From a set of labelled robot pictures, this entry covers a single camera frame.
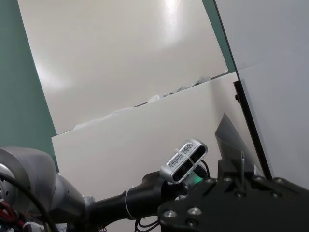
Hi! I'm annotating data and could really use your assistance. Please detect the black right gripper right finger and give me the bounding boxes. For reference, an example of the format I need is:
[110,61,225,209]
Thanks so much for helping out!
[244,169,309,203]

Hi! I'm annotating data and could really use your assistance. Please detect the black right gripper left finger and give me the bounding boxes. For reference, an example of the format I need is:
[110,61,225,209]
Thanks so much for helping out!
[205,160,243,198]

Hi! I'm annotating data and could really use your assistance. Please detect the white partition board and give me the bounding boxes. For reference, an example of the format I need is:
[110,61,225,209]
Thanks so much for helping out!
[16,0,230,135]
[51,72,265,232]

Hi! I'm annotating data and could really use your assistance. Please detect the white zip tie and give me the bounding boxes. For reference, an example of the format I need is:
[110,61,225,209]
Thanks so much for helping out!
[123,189,134,220]

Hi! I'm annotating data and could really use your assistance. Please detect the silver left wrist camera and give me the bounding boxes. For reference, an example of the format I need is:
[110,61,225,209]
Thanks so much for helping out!
[159,139,209,184]

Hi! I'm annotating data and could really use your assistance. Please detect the thin black cable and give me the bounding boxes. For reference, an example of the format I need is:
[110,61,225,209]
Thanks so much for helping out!
[134,216,160,230]

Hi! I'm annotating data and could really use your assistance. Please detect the thick black cable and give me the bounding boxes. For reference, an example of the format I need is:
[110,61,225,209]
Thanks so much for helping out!
[0,173,57,232]

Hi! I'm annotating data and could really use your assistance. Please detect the thin red wire bundle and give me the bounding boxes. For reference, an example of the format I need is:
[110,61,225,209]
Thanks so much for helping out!
[0,201,25,232]

